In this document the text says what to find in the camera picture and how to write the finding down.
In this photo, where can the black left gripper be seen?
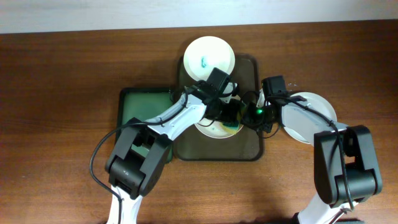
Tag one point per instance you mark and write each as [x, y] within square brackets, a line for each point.
[238, 104]

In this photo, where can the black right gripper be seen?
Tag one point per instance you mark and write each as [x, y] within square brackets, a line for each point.
[248, 117]

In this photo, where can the white plate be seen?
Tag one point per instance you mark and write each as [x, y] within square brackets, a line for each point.
[213, 129]
[318, 103]
[206, 53]

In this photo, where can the green and yellow sponge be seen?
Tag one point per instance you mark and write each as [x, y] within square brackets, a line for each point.
[231, 126]

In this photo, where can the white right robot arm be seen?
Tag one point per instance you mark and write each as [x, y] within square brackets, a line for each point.
[346, 170]

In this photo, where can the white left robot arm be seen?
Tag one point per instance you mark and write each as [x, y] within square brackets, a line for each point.
[143, 147]

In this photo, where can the brown serving tray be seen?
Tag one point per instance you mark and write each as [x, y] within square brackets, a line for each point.
[192, 145]

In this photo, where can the black tray with soapy water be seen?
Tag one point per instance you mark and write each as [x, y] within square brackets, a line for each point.
[142, 103]

